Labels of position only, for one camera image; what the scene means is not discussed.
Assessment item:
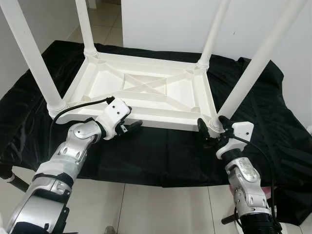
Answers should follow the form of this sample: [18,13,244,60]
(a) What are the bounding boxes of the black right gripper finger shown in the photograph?
[197,118,211,148]

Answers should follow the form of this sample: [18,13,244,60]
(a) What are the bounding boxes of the white plastic table top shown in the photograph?
[58,49,221,133]

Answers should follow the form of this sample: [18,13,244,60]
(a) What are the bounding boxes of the black cloth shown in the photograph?
[0,40,312,226]

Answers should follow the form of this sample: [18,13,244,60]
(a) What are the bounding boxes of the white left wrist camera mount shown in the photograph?
[97,97,132,140]

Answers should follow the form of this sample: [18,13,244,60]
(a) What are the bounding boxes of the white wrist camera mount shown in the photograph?
[97,97,132,140]
[216,121,255,160]

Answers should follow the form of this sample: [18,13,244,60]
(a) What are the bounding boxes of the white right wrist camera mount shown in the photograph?
[216,121,255,160]

